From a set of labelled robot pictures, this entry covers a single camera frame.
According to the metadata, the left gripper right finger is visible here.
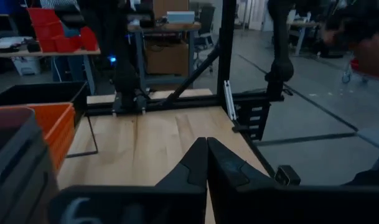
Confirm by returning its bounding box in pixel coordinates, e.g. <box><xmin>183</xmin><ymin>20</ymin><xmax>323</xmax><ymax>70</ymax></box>
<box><xmin>207</xmin><ymin>137</ymin><xmax>379</xmax><ymax>224</ymax></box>

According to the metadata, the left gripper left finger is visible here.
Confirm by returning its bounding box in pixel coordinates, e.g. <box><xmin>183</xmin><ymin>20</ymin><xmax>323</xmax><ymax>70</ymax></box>
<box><xmin>49</xmin><ymin>137</ymin><xmax>208</xmax><ymax>224</ymax></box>

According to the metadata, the large orange plastic basket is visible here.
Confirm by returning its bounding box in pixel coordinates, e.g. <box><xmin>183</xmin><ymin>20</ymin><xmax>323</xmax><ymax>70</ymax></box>
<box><xmin>0</xmin><ymin>103</ymin><xmax>77</xmax><ymax>170</ymax></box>

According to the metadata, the grey plastic basket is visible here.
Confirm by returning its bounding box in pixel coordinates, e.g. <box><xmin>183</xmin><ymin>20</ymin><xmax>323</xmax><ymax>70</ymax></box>
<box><xmin>0</xmin><ymin>106</ymin><xmax>61</xmax><ymax>224</ymax></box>

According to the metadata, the black plastic basket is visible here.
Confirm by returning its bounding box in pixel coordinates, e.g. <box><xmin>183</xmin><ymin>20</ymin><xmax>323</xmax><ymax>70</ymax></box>
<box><xmin>0</xmin><ymin>81</ymin><xmax>88</xmax><ymax>125</ymax></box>

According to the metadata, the black metal shelf leg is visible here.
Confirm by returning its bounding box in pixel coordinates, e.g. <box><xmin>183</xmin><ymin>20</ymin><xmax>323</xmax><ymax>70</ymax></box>
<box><xmin>65</xmin><ymin>115</ymin><xmax>99</xmax><ymax>159</ymax></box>

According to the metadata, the black slotted panel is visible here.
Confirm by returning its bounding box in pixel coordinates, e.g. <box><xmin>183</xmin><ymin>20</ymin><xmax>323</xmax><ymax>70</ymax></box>
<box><xmin>232</xmin><ymin>100</ymin><xmax>271</xmax><ymax>141</ymax></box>

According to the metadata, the brown cardboard box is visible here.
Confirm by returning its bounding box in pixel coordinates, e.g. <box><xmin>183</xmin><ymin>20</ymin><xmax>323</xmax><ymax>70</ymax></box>
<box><xmin>144</xmin><ymin>42</ymin><xmax>190</xmax><ymax>76</ymax></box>
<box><xmin>152</xmin><ymin>0</ymin><xmax>190</xmax><ymax>20</ymax></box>

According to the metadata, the grey metal desk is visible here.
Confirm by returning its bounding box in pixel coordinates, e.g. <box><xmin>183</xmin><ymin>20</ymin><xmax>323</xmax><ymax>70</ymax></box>
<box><xmin>126</xmin><ymin>21</ymin><xmax>202</xmax><ymax>90</ymax></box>

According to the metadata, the red wheeled cart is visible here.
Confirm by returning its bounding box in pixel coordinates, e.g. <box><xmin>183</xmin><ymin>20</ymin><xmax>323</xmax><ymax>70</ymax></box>
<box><xmin>340</xmin><ymin>57</ymin><xmax>379</xmax><ymax>84</ymax></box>

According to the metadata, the red plastic storage bin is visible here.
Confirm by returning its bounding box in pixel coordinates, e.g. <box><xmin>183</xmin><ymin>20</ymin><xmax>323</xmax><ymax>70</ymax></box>
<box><xmin>79</xmin><ymin>26</ymin><xmax>99</xmax><ymax>52</ymax></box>
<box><xmin>26</xmin><ymin>7</ymin><xmax>62</xmax><ymax>27</ymax></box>
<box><xmin>39</xmin><ymin>34</ymin><xmax>83</xmax><ymax>54</ymax></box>
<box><xmin>35</xmin><ymin>22</ymin><xmax>65</xmax><ymax>40</ymax></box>

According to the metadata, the white box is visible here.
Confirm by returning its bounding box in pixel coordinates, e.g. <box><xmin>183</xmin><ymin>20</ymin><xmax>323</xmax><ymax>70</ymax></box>
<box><xmin>166</xmin><ymin>11</ymin><xmax>196</xmax><ymax>24</ymax></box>

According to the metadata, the black office chair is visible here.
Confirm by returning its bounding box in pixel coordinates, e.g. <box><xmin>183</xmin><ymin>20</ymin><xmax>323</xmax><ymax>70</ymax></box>
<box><xmin>194</xmin><ymin>5</ymin><xmax>217</xmax><ymax>74</ymax></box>

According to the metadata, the distant wooden desk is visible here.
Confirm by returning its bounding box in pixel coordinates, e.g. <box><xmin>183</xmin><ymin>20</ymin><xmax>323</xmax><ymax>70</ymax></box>
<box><xmin>285</xmin><ymin>20</ymin><xmax>321</xmax><ymax>57</ymax></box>

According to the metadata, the white bucket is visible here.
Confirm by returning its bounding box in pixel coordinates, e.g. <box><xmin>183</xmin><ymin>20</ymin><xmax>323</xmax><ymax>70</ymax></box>
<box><xmin>11</xmin><ymin>56</ymin><xmax>41</xmax><ymax>77</ymax></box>

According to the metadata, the blue plastic bin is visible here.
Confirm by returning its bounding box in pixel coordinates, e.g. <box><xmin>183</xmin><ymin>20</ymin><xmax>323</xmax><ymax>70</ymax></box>
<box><xmin>0</xmin><ymin>0</ymin><xmax>27</xmax><ymax>16</ymax></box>

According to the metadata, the black table frame rail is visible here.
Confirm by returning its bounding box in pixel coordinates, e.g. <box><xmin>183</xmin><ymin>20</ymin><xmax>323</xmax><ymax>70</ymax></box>
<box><xmin>238</xmin><ymin>130</ymin><xmax>277</xmax><ymax>179</ymax></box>
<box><xmin>85</xmin><ymin>93</ymin><xmax>285</xmax><ymax>116</ymax></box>

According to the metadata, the small black table camera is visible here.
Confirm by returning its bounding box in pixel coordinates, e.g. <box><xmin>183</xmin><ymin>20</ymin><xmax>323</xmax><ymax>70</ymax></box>
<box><xmin>274</xmin><ymin>164</ymin><xmax>302</xmax><ymax>187</ymax></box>

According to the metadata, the silver aluminium bracket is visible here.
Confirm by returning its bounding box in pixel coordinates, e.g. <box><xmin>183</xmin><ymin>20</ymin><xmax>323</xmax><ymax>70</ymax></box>
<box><xmin>223</xmin><ymin>80</ymin><xmax>238</xmax><ymax>121</ymax></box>

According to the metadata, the black diagonal frame brace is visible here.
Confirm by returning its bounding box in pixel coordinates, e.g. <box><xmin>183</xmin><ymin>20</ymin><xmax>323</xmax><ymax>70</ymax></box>
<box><xmin>162</xmin><ymin>43</ymin><xmax>223</xmax><ymax>108</ymax></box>

